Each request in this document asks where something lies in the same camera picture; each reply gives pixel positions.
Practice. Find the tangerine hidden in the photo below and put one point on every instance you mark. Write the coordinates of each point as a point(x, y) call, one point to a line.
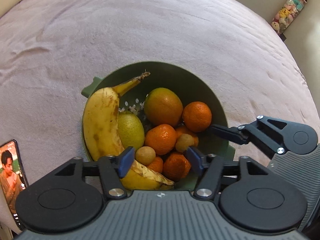
point(176, 167)

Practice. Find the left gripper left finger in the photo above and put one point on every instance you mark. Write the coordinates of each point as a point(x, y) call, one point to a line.
point(112, 170)

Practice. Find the small tangerine bottom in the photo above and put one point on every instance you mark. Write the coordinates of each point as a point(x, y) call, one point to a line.
point(156, 165)

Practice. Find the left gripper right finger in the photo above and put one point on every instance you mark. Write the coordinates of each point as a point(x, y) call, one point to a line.
point(208, 169)

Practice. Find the green colander bowl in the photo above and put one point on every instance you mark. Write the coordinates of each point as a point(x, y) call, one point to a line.
point(186, 86)

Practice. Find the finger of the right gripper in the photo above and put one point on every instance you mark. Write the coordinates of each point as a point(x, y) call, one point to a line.
point(232, 134)
point(276, 136)

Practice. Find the plush toy hanging organizer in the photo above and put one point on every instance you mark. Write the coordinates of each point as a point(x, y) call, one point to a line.
point(285, 16)

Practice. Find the smartphone with lit screen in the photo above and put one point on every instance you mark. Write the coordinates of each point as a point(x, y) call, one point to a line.
point(13, 180)

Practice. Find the green yellow pear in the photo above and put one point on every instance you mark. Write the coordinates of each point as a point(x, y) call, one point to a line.
point(131, 130)

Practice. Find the pink bed blanket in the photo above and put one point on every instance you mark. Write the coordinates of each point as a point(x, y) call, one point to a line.
point(52, 49)

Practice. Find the yellow banana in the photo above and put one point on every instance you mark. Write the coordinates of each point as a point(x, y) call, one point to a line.
point(101, 136)

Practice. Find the large orange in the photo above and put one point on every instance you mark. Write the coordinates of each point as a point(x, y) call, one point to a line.
point(163, 106)

